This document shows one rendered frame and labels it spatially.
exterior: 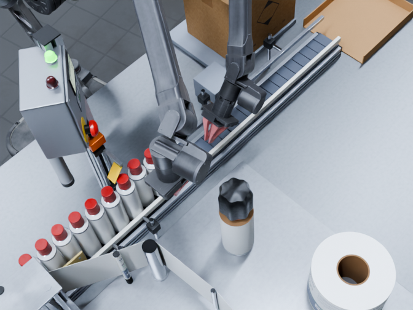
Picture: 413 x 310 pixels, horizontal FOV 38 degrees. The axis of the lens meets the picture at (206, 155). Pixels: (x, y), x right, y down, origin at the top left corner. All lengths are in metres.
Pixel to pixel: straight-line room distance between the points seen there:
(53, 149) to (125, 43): 2.03
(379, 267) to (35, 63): 0.92
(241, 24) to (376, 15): 0.75
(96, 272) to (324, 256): 0.58
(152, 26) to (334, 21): 1.05
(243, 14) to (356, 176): 0.60
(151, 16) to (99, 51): 2.06
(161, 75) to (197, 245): 0.59
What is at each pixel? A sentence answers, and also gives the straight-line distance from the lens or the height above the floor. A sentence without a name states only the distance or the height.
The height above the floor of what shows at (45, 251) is 1.07.
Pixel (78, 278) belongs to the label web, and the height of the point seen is 0.98.
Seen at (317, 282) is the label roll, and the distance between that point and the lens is 1.50.
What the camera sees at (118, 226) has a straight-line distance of 1.70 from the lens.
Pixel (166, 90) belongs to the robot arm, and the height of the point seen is 1.45.
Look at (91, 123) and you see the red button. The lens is 1.37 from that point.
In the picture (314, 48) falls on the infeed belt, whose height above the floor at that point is 0.88.
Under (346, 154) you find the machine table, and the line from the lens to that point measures 1.90.
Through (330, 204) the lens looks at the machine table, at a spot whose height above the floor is 0.83.
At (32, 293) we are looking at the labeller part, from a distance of 1.44.
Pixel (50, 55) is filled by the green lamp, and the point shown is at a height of 1.50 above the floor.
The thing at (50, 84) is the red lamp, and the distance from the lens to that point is 1.27.
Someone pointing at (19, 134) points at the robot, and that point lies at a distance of 2.84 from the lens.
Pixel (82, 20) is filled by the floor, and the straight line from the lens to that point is 3.55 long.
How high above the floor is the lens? 2.42
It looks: 58 degrees down
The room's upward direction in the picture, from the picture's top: 8 degrees counter-clockwise
